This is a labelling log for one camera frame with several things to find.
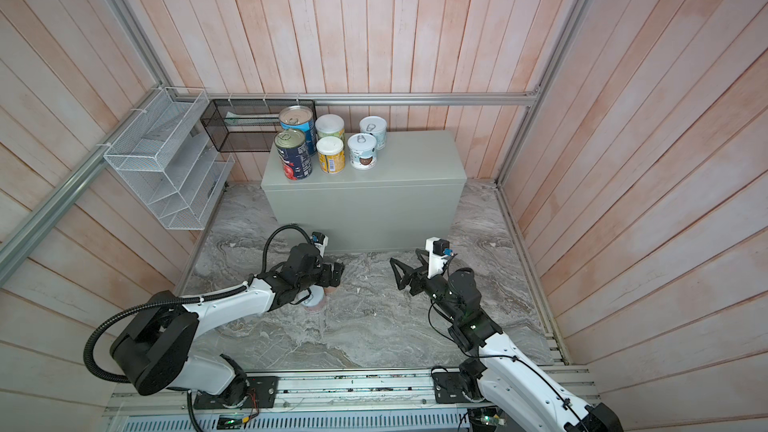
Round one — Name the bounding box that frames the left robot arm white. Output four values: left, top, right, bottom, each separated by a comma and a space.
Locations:
110, 242, 345, 407

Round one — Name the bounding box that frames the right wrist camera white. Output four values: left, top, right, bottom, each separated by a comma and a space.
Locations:
425, 237, 454, 279

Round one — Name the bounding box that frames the blue soup can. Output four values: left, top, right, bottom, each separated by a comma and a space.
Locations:
279, 105, 317, 155

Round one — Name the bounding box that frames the black mesh basket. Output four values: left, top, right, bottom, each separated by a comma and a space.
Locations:
200, 98, 317, 153

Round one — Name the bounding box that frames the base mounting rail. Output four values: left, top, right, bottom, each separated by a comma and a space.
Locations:
96, 367, 490, 431

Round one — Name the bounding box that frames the orange can white lid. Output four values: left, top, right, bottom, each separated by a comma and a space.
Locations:
315, 114, 345, 140
317, 136, 346, 174

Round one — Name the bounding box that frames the aluminium frame rail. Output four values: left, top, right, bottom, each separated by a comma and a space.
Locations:
0, 0, 613, 289

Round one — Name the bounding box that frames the dark tomato can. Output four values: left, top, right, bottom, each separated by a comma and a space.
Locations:
274, 129, 312, 180

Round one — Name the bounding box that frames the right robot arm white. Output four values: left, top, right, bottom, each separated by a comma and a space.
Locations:
390, 239, 623, 431

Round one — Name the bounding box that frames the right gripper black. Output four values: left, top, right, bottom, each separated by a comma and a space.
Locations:
393, 248, 461, 323

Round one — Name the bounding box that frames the orange can white lid front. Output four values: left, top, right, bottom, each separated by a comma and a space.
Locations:
317, 136, 346, 174

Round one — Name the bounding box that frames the grey metal cabinet box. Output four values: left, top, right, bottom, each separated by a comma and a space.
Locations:
261, 130, 467, 253

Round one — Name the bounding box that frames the pull-tab can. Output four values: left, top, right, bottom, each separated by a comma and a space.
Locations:
359, 116, 387, 150
347, 133, 377, 170
301, 285, 326, 311

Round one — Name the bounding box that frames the black corrugated cable hose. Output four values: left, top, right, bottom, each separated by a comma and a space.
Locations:
82, 223, 313, 385

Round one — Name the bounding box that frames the white wire mesh shelf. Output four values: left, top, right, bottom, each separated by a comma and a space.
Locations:
104, 87, 234, 231

